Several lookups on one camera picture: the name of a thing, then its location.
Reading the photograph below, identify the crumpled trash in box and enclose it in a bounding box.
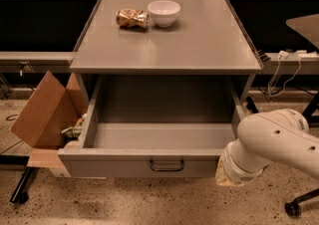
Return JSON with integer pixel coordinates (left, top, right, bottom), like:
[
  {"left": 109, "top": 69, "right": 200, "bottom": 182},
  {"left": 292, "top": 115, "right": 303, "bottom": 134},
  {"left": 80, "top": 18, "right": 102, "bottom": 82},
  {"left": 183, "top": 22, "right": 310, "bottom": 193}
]
[{"left": 61, "top": 113, "right": 87, "bottom": 139}]

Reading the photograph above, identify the black drawer handle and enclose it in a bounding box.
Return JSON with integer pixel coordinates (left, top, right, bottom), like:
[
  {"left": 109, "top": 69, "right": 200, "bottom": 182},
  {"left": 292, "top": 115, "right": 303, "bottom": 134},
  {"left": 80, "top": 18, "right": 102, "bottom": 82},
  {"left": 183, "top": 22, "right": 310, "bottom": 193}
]
[{"left": 150, "top": 160, "right": 184, "bottom": 172}]

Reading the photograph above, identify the crushed gold can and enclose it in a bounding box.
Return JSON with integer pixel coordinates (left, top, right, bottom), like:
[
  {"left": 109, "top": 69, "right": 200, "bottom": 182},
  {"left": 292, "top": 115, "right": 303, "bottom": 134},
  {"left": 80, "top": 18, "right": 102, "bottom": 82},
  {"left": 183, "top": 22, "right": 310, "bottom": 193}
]
[{"left": 116, "top": 9, "right": 150, "bottom": 29}]

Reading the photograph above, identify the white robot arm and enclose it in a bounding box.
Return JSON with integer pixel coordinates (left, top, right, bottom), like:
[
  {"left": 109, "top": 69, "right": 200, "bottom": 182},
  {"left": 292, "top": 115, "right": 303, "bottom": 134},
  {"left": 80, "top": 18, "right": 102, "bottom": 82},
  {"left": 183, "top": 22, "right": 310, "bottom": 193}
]
[{"left": 215, "top": 109, "right": 319, "bottom": 186}]

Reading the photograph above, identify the white cables and plug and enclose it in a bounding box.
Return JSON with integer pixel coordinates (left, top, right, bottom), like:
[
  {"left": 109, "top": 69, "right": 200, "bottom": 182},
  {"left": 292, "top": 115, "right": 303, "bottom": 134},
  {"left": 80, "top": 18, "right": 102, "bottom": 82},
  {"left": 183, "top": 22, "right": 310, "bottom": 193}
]
[{"left": 266, "top": 49, "right": 319, "bottom": 99}]

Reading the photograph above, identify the grey top drawer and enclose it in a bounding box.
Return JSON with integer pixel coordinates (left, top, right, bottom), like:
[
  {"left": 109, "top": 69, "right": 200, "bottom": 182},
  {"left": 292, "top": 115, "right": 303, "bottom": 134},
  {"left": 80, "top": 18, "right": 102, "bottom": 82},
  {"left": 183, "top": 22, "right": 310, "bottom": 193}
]
[{"left": 58, "top": 75, "right": 243, "bottom": 177}]

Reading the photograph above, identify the grey metal cabinet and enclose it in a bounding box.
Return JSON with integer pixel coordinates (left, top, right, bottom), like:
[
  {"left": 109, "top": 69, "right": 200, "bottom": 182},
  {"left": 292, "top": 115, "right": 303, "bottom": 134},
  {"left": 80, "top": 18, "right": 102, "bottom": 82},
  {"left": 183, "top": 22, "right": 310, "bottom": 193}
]
[{"left": 69, "top": 0, "right": 263, "bottom": 104}]

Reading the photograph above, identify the brown cardboard box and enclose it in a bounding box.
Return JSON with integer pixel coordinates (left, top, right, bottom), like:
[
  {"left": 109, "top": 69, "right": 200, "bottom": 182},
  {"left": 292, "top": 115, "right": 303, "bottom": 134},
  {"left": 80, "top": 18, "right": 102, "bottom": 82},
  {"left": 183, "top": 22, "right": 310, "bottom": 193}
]
[{"left": 10, "top": 71, "right": 88, "bottom": 169}]

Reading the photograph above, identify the white ceramic bowl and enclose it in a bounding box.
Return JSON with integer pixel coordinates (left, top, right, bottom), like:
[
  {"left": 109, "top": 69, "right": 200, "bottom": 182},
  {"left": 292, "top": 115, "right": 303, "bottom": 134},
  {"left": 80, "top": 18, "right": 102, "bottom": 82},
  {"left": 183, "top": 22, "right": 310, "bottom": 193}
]
[{"left": 148, "top": 0, "right": 180, "bottom": 27}]

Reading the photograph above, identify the black table leg frame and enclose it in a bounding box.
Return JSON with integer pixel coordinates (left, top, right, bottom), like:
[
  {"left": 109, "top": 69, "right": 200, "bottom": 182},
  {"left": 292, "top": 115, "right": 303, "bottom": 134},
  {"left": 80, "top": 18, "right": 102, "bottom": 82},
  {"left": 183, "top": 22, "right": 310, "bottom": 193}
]
[{"left": 246, "top": 97, "right": 258, "bottom": 113}]

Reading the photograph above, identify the black office chair base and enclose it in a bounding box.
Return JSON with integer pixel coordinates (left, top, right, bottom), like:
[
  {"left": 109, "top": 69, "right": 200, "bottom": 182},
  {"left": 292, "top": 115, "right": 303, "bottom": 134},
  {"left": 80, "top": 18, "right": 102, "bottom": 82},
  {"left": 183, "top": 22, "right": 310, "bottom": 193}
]
[{"left": 284, "top": 188, "right": 319, "bottom": 217}]

